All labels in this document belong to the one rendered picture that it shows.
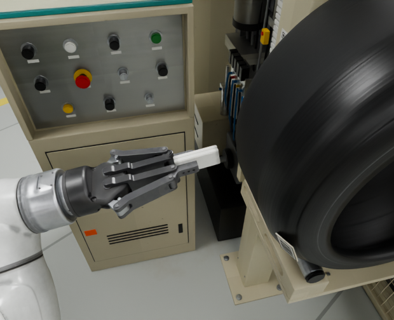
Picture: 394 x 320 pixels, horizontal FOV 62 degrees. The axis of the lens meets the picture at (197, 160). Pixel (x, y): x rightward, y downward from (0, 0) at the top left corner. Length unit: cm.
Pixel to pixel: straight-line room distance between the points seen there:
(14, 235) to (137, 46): 67
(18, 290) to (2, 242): 7
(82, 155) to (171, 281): 85
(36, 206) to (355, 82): 46
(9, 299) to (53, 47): 70
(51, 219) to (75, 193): 5
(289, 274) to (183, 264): 103
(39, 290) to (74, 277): 131
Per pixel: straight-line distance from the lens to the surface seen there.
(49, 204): 51
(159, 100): 113
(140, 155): 53
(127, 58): 104
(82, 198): 50
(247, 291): 173
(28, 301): 55
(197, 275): 176
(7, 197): 53
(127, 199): 48
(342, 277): 94
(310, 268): 79
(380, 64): 47
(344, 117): 45
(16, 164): 255
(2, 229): 53
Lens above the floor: 159
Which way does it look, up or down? 45 degrees down
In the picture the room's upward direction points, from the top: straight up
